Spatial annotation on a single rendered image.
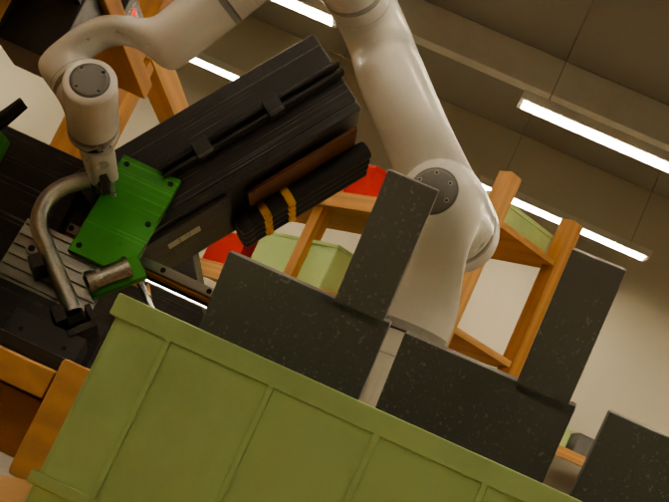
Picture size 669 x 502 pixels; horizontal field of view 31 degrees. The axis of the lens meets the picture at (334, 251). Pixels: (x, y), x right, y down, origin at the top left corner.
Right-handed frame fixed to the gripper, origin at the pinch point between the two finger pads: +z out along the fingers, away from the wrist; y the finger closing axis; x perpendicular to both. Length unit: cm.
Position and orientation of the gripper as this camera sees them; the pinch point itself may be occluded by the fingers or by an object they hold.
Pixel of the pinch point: (97, 175)
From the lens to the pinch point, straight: 219.2
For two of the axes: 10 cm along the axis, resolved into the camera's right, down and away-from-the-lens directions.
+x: -9.3, 2.7, -2.6
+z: -1.4, 4.0, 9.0
